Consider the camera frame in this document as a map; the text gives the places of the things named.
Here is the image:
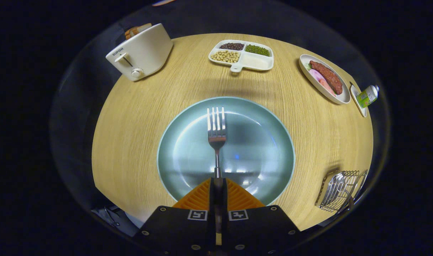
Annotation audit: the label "pink ham slices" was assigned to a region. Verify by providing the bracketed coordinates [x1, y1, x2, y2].
[308, 69, 336, 96]

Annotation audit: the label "silver bottle green label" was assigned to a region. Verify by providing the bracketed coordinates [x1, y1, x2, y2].
[356, 85, 380, 108]

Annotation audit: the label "brown steak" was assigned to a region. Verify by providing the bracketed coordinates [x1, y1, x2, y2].
[309, 60, 343, 95]

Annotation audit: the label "pile of yellow soybeans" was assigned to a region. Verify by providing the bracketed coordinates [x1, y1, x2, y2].
[211, 50, 240, 63]

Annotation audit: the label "grey metal equipment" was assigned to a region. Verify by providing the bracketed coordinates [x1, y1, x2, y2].
[91, 204, 139, 237]

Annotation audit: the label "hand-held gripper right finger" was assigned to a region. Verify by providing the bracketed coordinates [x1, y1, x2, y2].
[222, 178, 302, 256]

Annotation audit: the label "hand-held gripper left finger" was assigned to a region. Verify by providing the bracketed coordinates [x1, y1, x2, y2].
[133, 178, 217, 256]

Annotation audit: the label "metal spoon wooden handle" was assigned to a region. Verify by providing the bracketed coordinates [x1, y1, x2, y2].
[323, 173, 355, 214]

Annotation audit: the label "white square coaster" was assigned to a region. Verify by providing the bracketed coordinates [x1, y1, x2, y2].
[350, 82, 368, 118]

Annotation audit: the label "white divided dish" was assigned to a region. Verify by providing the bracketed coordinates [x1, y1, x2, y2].
[208, 39, 275, 73]

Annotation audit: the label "pile of green beans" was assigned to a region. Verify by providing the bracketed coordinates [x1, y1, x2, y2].
[245, 44, 270, 57]

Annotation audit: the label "perforated metal basket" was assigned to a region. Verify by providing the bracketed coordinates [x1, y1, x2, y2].
[315, 169, 368, 213]

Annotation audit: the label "metal fork wooden handle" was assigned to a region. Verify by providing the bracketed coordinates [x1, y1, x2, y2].
[207, 107, 227, 246]

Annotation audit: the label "light blue plate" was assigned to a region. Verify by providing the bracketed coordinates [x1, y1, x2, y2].
[157, 96, 295, 207]

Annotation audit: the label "brown toasted bread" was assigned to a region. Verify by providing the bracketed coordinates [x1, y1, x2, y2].
[124, 23, 152, 40]

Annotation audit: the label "beige round food plate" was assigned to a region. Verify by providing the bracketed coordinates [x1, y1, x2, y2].
[299, 54, 351, 105]

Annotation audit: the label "white toaster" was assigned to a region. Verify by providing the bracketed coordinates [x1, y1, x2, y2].
[105, 23, 174, 82]

